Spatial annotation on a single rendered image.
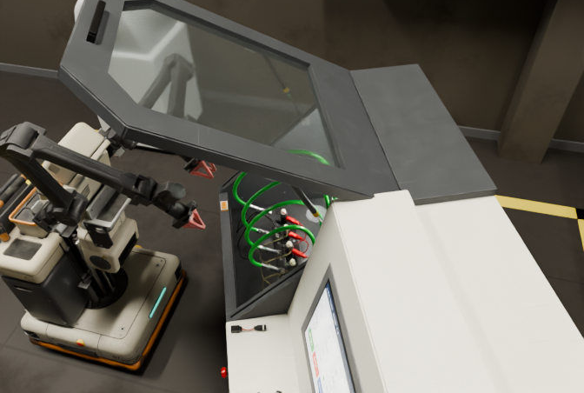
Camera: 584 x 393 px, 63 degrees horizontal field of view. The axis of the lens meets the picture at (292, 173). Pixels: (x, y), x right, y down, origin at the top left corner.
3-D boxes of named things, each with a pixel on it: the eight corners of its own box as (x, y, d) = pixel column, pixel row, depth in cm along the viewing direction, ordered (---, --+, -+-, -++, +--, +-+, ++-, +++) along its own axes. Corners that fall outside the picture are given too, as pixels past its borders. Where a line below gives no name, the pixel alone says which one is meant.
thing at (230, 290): (223, 216, 229) (219, 192, 217) (232, 215, 229) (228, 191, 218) (230, 336, 185) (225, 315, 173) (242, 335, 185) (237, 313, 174)
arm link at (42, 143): (22, 128, 148) (4, 155, 141) (24, 117, 144) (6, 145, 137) (154, 183, 163) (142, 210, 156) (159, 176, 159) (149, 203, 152)
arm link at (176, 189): (140, 177, 159) (131, 199, 154) (157, 164, 152) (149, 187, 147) (170, 195, 165) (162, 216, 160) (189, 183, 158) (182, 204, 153)
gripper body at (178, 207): (192, 216, 159) (174, 204, 156) (175, 229, 165) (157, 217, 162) (196, 202, 164) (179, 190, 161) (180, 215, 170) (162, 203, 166)
